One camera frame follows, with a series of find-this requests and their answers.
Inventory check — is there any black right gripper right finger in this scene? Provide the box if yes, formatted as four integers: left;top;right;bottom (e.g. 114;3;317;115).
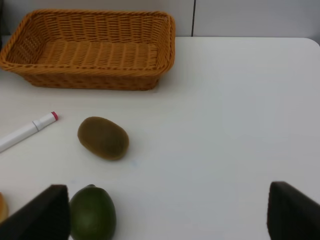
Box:
266;181;320;240

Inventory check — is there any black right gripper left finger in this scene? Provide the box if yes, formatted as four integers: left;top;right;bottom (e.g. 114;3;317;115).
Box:
0;184;71;240

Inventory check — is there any orange red peach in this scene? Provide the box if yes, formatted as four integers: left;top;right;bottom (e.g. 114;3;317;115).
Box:
0;193;9;223

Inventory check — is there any green lime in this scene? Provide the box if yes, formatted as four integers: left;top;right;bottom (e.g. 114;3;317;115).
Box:
69;184;117;240

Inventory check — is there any white marker pink cap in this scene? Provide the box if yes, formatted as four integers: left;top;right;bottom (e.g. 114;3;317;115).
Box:
0;111;59;153

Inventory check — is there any brown kiwi fruit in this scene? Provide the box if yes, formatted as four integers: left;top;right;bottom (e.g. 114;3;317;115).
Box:
77;116;130;161

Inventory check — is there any orange wicker basket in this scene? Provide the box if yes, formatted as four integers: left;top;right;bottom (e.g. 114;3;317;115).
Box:
0;9;176;91

